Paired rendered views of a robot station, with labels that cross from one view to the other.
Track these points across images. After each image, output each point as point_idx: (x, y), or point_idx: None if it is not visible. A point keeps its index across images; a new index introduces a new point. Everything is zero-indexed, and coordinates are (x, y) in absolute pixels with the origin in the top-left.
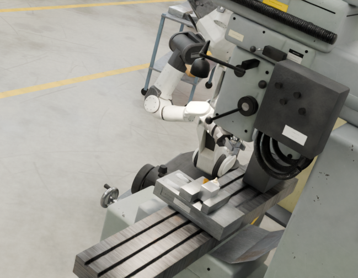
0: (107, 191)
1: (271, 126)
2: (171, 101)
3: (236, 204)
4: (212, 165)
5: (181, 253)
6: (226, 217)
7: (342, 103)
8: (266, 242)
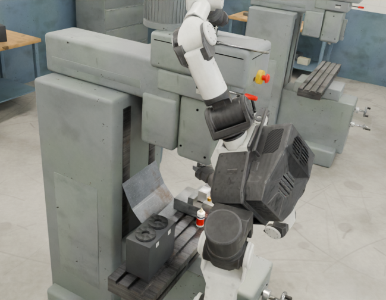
0: (285, 291)
1: None
2: (271, 225)
3: (176, 225)
4: None
5: (207, 185)
6: (187, 192)
7: None
8: (152, 203)
